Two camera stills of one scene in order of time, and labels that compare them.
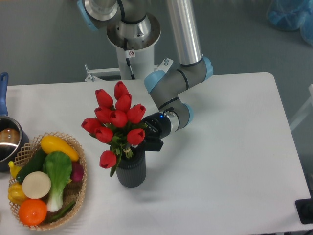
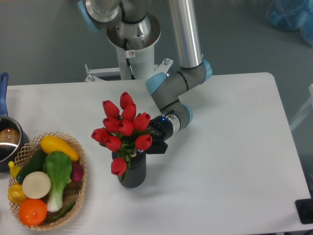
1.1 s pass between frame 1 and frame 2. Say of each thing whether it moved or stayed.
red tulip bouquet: moved
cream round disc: stayed
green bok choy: stayed
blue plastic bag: stayed
